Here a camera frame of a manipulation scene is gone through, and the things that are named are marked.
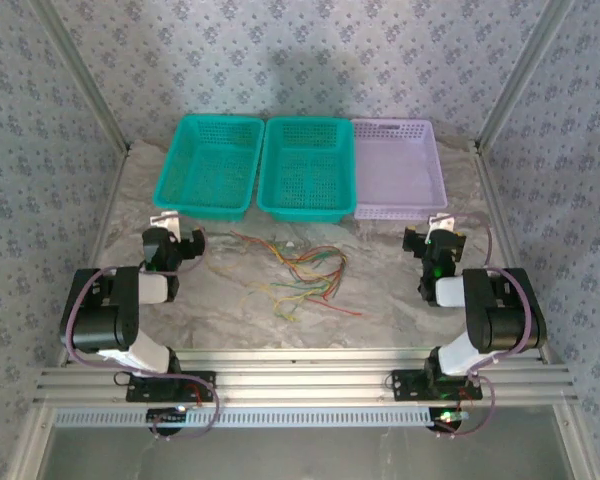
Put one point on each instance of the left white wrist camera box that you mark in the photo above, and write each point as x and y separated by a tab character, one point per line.
165	222

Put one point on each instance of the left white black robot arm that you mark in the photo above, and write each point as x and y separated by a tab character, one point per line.
105	310

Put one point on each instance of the lilac perforated plastic basket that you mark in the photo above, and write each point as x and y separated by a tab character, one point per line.
400	170

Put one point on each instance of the aluminium table side rail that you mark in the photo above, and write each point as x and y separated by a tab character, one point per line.
100	245
507	250

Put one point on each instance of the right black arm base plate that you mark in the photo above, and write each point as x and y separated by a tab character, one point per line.
407	385

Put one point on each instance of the aluminium frame post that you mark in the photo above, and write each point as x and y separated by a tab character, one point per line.
80	75
525	75

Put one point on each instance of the small controller circuit board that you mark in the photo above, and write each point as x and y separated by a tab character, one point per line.
167	415
449	417

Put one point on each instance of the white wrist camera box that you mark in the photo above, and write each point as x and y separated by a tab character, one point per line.
440	222
165	222

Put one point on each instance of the aluminium lower frame leg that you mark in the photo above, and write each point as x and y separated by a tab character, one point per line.
577	440
30	445

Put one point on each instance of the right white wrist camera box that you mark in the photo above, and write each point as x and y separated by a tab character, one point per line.
440	222

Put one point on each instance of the teal perforated plastic basket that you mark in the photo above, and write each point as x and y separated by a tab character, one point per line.
305	170
205	170

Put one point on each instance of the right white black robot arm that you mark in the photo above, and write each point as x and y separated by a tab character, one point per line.
505	310

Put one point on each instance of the aluminium mounting rail beam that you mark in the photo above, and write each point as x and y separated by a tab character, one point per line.
300	380

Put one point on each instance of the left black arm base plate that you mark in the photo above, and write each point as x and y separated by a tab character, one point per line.
200	385

